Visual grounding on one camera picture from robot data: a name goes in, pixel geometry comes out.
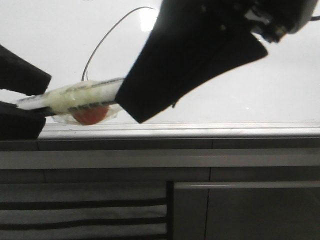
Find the white whiteboard marker pen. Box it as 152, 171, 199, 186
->
12, 77, 124, 126

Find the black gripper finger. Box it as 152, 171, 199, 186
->
0, 101, 46, 140
0, 46, 52, 96
115, 29, 268, 123

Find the white whiteboard with aluminium frame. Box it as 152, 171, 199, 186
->
0, 0, 319, 141

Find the grey cabinet panel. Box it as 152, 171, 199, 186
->
174, 180, 320, 240

